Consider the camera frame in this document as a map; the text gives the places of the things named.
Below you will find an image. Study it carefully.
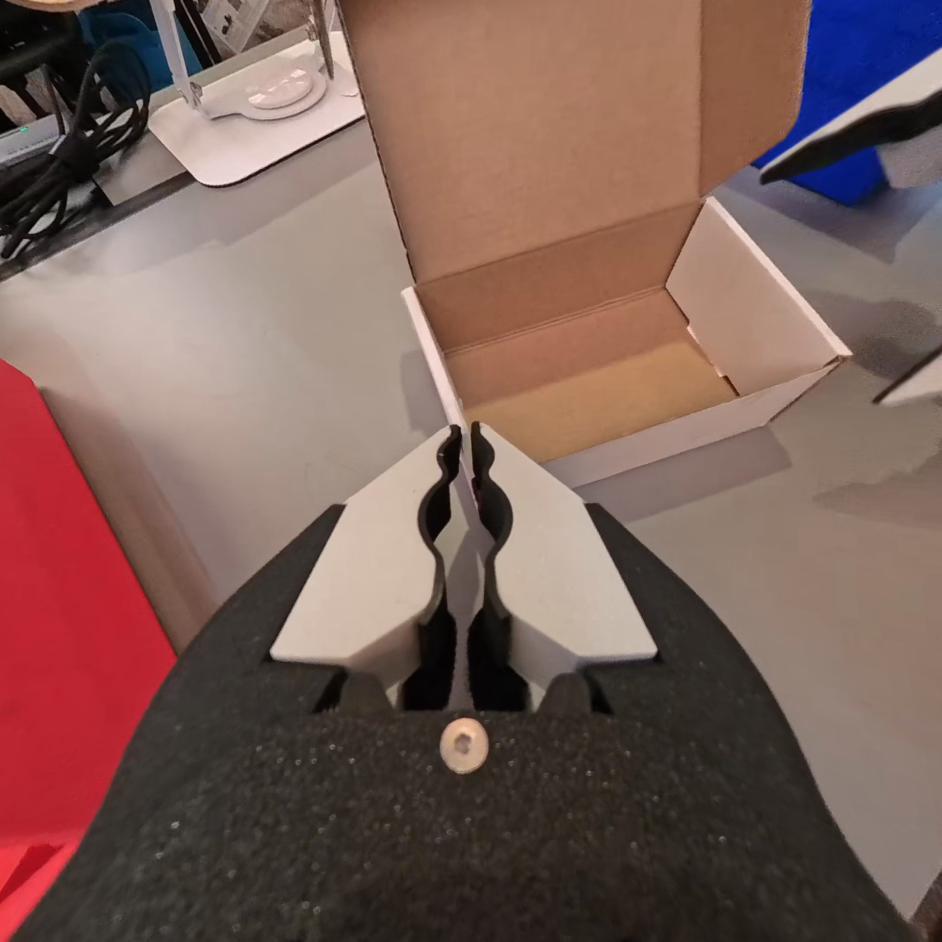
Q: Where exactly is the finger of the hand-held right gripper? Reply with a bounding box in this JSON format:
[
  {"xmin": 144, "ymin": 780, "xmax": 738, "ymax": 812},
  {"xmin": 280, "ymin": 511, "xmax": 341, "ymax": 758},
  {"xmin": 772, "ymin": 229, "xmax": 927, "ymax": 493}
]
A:
[
  {"xmin": 872, "ymin": 359, "xmax": 942, "ymax": 408},
  {"xmin": 759, "ymin": 57, "xmax": 942, "ymax": 185}
]

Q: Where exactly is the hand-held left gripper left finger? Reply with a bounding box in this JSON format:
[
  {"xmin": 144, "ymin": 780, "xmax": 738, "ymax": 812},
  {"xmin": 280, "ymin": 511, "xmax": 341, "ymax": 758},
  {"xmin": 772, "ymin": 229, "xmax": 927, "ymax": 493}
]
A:
[{"xmin": 270, "ymin": 424, "xmax": 463, "ymax": 709}]

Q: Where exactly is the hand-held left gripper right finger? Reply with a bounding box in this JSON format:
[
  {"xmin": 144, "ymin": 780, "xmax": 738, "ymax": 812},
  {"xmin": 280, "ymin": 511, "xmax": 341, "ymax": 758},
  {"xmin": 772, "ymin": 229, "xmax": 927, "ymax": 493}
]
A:
[{"xmin": 469, "ymin": 421, "xmax": 658, "ymax": 693}]

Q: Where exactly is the white cardboard box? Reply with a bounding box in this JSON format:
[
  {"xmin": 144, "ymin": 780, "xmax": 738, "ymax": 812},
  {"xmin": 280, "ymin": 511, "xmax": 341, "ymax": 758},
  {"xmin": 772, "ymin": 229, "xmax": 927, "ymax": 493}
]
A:
[{"xmin": 335, "ymin": 0, "xmax": 853, "ymax": 490}]

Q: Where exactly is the grey desk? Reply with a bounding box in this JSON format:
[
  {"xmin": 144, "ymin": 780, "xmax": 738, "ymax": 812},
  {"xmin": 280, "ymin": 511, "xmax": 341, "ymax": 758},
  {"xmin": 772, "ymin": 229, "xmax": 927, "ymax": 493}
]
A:
[{"xmin": 0, "ymin": 29, "xmax": 942, "ymax": 942}]

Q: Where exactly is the blue box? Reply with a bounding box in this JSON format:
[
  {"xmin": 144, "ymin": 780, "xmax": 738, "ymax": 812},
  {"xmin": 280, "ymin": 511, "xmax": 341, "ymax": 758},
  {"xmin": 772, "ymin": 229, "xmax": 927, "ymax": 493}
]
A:
[{"xmin": 751, "ymin": 0, "xmax": 942, "ymax": 209}]

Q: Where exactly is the red bin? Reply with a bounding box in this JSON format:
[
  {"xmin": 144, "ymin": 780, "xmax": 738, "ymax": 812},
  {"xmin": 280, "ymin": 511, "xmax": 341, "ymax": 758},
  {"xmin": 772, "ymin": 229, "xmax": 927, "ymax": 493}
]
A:
[{"xmin": 0, "ymin": 356, "xmax": 182, "ymax": 942}]

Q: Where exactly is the white stand base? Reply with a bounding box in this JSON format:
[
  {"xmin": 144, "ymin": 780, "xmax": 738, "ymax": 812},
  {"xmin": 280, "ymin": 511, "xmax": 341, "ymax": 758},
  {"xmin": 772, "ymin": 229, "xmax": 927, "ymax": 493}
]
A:
[{"xmin": 147, "ymin": 0, "xmax": 369, "ymax": 189}]

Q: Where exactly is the grey flat device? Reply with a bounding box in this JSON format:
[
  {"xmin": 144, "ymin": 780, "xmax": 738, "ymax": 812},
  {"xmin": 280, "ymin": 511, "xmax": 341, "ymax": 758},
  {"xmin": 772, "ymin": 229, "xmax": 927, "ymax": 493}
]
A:
[{"xmin": 0, "ymin": 110, "xmax": 189, "ymax": 210}]

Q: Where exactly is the blue plastic container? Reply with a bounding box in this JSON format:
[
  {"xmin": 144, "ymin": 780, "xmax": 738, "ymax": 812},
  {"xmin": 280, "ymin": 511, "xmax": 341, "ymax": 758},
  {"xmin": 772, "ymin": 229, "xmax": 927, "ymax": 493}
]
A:
[{"xmin": 77, "ymin": 0, "xmax": 203, "ymax": 78}]

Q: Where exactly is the black cable bundle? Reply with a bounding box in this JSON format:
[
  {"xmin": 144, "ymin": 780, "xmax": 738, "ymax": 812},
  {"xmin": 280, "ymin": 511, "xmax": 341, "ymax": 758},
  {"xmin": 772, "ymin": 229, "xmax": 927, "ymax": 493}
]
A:
[{"xmin": 0, "ymin": 40, "xmax": 153, "ymax": 260}]

